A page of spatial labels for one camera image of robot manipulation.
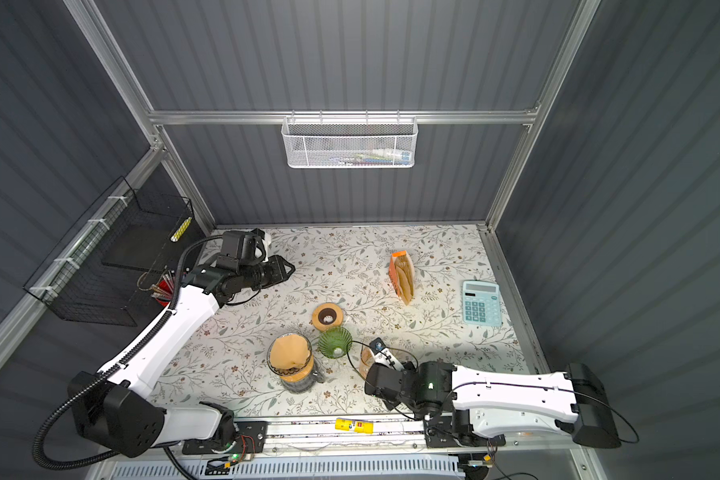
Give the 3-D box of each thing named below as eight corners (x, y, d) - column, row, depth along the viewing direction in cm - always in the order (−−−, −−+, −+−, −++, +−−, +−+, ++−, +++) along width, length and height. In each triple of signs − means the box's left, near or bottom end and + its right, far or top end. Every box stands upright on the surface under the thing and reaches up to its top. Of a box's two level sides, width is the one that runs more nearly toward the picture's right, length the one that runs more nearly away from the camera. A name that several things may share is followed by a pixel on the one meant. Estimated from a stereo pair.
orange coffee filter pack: (396, 305, 100) (399, 289, 92) (387, 269, 109) (389, 252, 102) (416, 302, 100) (420, 286, 93) (405, 267, 110) (408, 250, 102)
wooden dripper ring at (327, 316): (311, 331, 94) (310, 327, 92) (314, 306, 100) (313, 302, 97) (342, 331, 94) (342, 327, 92) (344, 306, 100) (343, 302, 97)
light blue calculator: (462, 322, 96) (464, 317, 93) (462, 283, 105) (464, 278, 103) (499, 329, 94) (502, 324, 92) (495, 288, 104) (498, 283, 101)
